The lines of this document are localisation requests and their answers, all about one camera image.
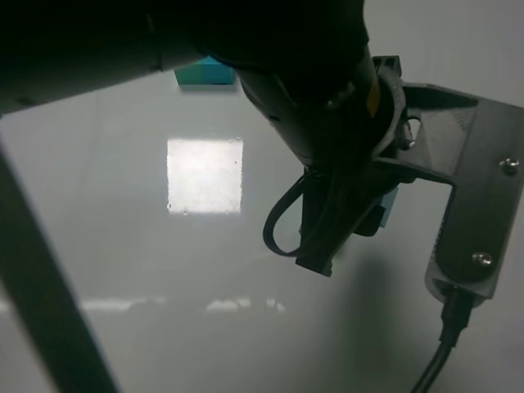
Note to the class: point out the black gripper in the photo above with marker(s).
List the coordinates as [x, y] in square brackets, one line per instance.
[353, 206]

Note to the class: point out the blue building block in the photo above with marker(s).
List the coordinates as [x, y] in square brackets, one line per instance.
[387, 204]

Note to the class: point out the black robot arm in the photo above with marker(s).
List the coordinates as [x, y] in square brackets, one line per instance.
[304, 65]

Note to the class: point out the blue template block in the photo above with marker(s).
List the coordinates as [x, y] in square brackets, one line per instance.
[217, 73]

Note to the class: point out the green template block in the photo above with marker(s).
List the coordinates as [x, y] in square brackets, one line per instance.
[196, 74]

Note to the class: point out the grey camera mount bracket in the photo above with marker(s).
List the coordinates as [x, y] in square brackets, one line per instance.
[428, 129]

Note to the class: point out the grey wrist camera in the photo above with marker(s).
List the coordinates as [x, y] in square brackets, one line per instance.
[488, 182]

